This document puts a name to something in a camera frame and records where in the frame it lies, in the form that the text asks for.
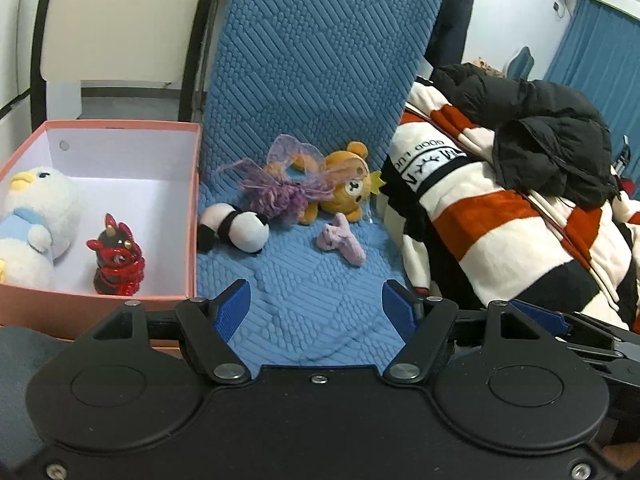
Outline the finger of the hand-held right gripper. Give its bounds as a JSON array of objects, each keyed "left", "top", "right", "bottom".
[
  {"left": 509, "top": 299, "right": 640, "bottom": 348},
  {"left": 565, "top": 337, "right": 640, "bottom": 388}
]

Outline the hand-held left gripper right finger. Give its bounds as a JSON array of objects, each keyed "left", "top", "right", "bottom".
[{"left": 381, "top": 279, "right": 542, "bottom": 387}]

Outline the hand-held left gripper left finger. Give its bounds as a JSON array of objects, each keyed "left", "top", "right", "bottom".
[{"left": 92, "top": 279, "right": 253, "bottom": 387}]

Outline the panda plush toy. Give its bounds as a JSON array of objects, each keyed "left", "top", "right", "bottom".
[{"left": 196, "top": 203, "right": 271, "bottom": 255}]

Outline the pink cardboard box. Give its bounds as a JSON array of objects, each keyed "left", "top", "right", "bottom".
[{"left": 0, "top": 120, "right": 203, "bottom": 348}]

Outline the brown bear plush toy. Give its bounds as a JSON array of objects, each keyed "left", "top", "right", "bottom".
[{"left": 300, "top": 141, "right": 383, "bottom": 226}]

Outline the small pink plush toy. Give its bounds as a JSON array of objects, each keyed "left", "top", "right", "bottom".
[{"left": 316, "top": 212, "right": 367, "bottom": 266}]

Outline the red devil figurine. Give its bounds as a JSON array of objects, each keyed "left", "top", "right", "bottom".
[{"left": 86, "top": 212, "right": 147, "bottom": 296}]

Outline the purple yarn fairy doll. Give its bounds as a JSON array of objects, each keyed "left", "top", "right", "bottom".
[{"left": 215, "top": 134, "right": 336, "bottom": 223}]

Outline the black puffer jacket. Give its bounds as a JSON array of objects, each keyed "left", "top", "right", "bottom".
[{"left": 430, "top": 62, "right": 623, "bottom": 208}]

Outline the white duck plush toy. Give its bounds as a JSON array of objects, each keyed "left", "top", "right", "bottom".
[{"left": 0, "top": 166, "right": 86, "bottom": 291}]

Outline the grey cloth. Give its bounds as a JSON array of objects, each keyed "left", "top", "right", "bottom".
[{"left": 0, "top": 327, "right": 71, "bottom": 466}]

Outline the blue chair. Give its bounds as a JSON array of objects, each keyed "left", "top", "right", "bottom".
[{"left": 505, "top": 46, "right": 535, "bottom": 81}]

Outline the blue quilted cushion cover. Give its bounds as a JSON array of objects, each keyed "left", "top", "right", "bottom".
[{"left": 197, "top": 0, "right": 446, "bottom": 366}]

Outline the blue curtain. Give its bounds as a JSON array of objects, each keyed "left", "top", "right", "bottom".
[{"left": 542, "top": 0, "right": 640, "bottom": 126}]

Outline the beige panel with black frame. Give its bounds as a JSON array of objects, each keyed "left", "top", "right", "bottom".
[{"left": 30, "top": 0, "right": 221, "bottom": 123}]

